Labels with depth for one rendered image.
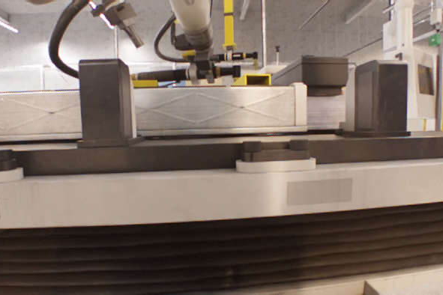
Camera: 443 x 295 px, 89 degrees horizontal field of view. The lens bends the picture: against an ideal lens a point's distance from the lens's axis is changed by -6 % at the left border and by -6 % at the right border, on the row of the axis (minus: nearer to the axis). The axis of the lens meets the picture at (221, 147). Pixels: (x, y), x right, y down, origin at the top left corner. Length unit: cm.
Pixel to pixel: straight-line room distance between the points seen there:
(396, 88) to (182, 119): 41
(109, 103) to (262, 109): 32
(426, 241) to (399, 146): 57
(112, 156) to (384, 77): 46
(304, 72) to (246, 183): 49
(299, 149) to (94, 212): 30
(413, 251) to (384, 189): 58
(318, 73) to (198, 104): 39
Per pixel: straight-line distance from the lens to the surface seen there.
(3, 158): 43
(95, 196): 37
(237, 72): 93
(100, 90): 41
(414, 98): 338
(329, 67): 80
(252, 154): 34
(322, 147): 42
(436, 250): 107
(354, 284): 91
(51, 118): 63
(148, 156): 38
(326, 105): 83
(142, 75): 104
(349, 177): 40
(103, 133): 40
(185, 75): 97
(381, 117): 49
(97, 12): 104
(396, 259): 98
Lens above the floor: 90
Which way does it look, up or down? 5 degrees down
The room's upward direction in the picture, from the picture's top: 2 degrees counter-clockwise
